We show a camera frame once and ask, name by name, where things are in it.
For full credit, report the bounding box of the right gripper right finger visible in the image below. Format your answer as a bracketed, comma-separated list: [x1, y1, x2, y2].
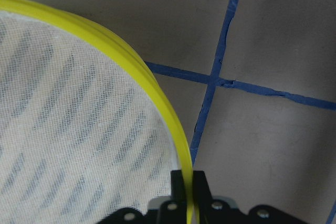
[193, 171, 218, 223]

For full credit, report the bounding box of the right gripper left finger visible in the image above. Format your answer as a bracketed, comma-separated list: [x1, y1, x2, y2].
[157, 170, 187, 224]

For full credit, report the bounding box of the yellow steamer layer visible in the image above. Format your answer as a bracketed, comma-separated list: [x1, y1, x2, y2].
[1, 0, 193, 223]

